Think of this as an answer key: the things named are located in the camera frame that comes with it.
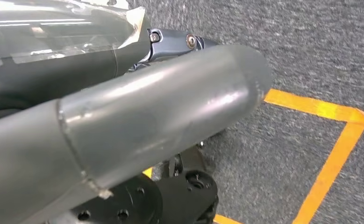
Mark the yellow floor tape rectangle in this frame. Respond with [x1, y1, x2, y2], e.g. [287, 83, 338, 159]
[142, 89, 364, 224]

